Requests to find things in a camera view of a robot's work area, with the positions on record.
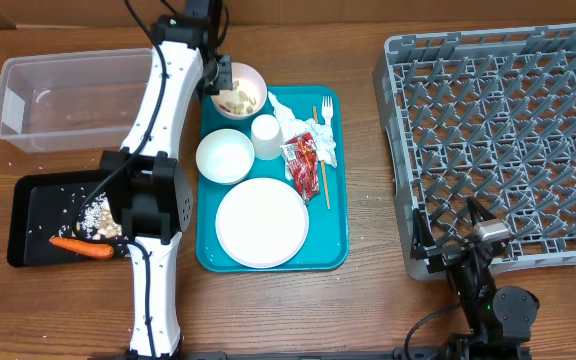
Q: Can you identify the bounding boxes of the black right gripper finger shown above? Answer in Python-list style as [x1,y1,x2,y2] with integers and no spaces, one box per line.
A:
[412,208,436,250]
[466,197,495,225]

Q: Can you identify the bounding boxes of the pink bowl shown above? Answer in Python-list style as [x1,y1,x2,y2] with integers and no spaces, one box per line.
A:
[211,62,268,120]

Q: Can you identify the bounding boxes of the white bowl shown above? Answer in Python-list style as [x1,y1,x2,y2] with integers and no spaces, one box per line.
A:
[196,129,255,185]

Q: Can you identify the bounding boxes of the rice and peanut leftovers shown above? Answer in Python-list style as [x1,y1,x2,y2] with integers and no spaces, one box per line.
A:
[56,193,122,241]

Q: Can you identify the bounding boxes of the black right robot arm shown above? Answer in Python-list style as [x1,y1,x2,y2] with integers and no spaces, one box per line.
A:
[403,197,540,359]

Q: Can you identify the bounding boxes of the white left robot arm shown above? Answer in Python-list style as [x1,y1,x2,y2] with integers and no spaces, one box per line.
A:
[99,0,232,359]

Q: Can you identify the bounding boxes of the grey dishwasher rack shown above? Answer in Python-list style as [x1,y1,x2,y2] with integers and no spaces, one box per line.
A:
[373,24,576,280]

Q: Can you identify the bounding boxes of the black food waste tray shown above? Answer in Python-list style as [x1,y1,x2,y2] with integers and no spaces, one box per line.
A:
[7,170,105,267]

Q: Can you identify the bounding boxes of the white upturned cup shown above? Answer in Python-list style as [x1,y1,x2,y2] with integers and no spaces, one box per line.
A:
[251,114,283,161]

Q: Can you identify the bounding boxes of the crumpled white napkin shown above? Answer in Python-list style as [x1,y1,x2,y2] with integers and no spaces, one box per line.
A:
[268,92,337,172]

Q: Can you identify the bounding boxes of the teal plastic tray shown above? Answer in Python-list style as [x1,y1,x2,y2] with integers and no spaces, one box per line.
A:
[196,85,349,273]

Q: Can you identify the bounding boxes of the wooden chopstick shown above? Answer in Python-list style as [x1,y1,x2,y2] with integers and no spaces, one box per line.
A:
[312,105,330,210]

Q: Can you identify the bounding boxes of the red snack wrapper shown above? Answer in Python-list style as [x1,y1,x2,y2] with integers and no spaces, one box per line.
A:
[281,132,320,204]

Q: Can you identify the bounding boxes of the white plastic fork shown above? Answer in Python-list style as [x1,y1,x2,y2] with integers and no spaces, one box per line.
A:
[321,96,334,126]

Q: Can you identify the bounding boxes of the clear plastic bin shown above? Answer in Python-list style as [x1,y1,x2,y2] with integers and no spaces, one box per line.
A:
[0,48,151,153]

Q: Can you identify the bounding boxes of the pink plate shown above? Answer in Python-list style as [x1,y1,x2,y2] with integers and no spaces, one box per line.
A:
[215,178,310,269]

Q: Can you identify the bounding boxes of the orange carrot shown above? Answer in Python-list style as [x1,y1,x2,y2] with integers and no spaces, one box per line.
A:
[49,237,114,260]

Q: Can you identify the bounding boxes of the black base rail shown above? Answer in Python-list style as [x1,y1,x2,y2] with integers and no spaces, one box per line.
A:
[88,347,532,360]

